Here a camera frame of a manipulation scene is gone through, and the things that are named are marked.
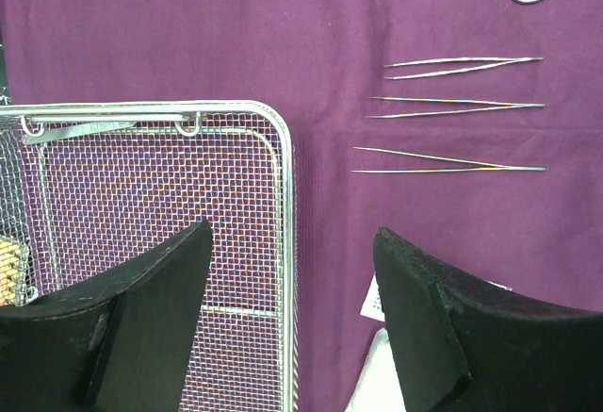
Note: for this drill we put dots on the steel scalpel handle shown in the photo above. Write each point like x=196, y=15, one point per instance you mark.
x=76, y=131

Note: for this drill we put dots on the ribbed grip steel tweezers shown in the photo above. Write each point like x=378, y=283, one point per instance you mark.
x=460, y=65

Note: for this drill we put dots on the curved tip steel tweezers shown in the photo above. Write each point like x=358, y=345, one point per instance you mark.
x=475, y=106

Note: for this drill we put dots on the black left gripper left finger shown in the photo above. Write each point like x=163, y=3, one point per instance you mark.
x=118, y=341

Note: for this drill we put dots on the straight steel tweezers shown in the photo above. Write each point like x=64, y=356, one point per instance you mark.
x=468, y=165

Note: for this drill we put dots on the orange circuit board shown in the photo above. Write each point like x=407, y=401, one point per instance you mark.
x=14, y=271

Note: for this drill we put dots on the metal mesh instrument tray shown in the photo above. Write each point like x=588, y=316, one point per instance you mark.
x=85, y=205

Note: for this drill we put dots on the small white green packet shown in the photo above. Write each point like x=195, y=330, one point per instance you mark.
x=377, y=388

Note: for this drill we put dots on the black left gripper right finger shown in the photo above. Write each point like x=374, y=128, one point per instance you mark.
x=460, y=343

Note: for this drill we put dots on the small white blue packet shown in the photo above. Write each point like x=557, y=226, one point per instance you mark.
x=372, y=305

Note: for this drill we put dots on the purple cloth drape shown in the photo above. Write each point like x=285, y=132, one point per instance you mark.
x=318, y=62

